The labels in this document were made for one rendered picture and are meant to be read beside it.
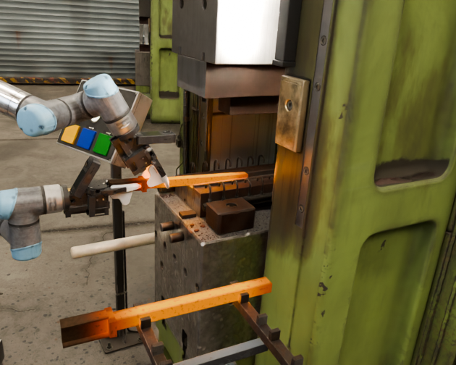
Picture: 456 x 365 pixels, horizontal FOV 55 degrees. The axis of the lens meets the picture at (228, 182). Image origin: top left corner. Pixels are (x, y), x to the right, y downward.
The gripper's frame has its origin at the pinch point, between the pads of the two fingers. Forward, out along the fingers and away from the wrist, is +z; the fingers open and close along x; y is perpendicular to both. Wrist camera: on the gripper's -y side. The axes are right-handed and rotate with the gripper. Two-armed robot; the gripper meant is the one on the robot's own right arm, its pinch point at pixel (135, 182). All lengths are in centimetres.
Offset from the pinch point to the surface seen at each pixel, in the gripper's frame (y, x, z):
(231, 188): 2.3, 7.0, 27.8
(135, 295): 101, -87, 27
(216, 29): -43.2, 12.7, 16.3
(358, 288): 21, 42, 50
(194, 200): 6.5, 3.2, 17.2
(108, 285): 101, -102, 15
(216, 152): -1.1, -18.6, 35.3
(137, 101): -15.1, -41.9, 13.3
